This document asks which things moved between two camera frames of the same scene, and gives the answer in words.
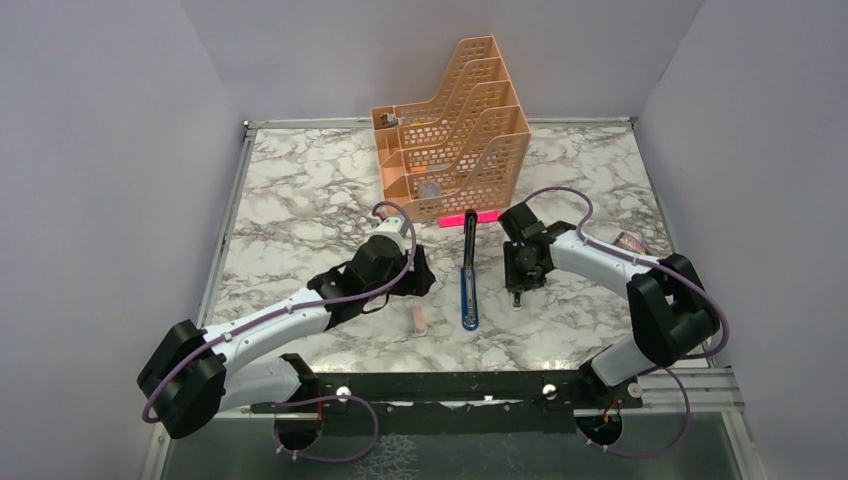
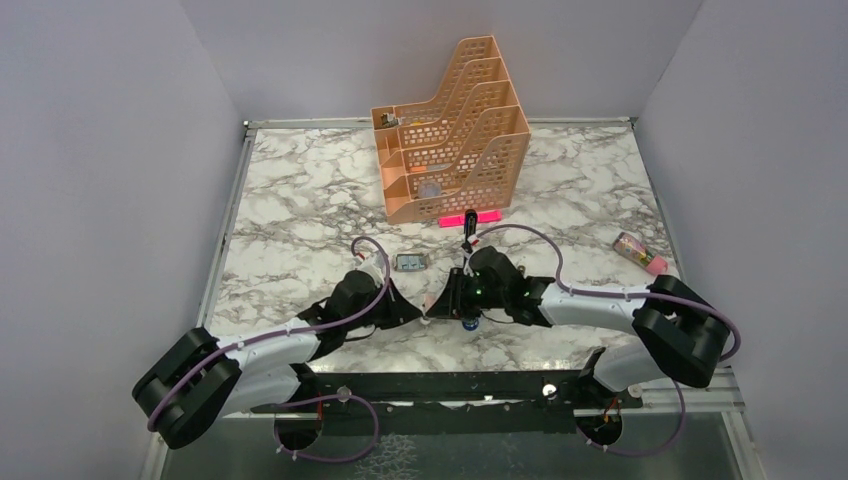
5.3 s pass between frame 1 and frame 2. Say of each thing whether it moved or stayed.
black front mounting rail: stayed
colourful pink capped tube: stayed
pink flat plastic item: stayed
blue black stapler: stayed
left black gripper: moved
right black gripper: moved
